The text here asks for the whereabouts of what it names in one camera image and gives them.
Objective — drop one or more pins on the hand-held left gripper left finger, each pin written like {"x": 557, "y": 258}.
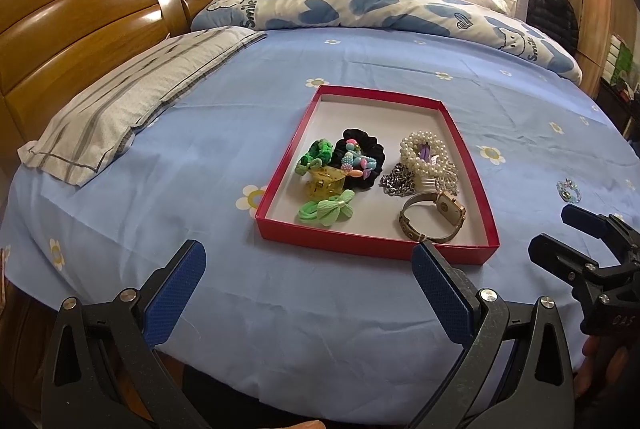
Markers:
{"x": 175, "y": 294}

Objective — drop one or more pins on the yellow claw hair clip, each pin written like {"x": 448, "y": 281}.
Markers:
{"x": 325, "y": 184}

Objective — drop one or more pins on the grey striped pillow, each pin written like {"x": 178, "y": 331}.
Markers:
{"x": 125, "y": 99}

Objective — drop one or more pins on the red shallow cardboard box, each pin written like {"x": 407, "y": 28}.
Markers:
{"x": 370, "y": 109}

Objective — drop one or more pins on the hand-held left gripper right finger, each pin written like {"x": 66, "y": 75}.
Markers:
{"x": 440, "y": 294}

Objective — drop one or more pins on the blue floral bed sheet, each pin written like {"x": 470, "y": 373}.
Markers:
{"x": 200, "y": 159}

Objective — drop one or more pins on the black puffer jacket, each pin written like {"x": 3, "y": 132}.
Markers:
{"x": 550, "y": 19}

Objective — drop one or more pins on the wooden headboard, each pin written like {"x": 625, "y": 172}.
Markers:
{"x": 75, "y": 34}

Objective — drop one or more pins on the clear comb with heart beads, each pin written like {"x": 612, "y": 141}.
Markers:
{"x": 447, "y": 181}

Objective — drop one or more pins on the green box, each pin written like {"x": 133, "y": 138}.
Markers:
{"x": 625, "y": 59}

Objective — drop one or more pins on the person's right hand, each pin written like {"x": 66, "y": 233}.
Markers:
{"x": 590, "y": 356}

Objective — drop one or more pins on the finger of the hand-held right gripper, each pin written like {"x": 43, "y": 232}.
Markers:
{"x": 555, "y": 254}
{"x": 582, "y": 218}

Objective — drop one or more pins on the purple hair clip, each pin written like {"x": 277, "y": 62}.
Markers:
{"x": 425, "y": 153}

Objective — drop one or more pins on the white quilt with blue hearts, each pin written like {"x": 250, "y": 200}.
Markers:
{"x": 350, "y": 4}

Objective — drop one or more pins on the black fabric scrunchie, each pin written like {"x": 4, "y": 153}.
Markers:
{"x": 374, "y": 154}

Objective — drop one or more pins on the white pearl scrunchie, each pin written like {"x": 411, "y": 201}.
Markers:
{"x": 412, "y": 159}

